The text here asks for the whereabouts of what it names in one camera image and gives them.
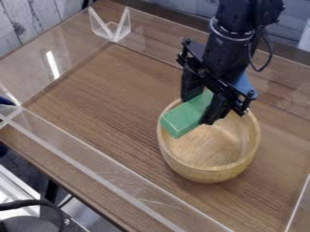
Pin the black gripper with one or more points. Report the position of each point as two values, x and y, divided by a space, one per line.
213 66

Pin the green rectangular block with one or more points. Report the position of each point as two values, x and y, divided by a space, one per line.
180 117

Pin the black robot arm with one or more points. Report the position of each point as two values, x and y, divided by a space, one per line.
239 16

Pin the brown wooden bowl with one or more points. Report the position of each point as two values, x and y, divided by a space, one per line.
212 153

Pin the clear acrylic corner bracket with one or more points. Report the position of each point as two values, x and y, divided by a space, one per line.
110 31

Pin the clear acrylic front wall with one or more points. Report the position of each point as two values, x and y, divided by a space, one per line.
145 208

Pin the black metal bracket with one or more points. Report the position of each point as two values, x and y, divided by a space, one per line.
70 225

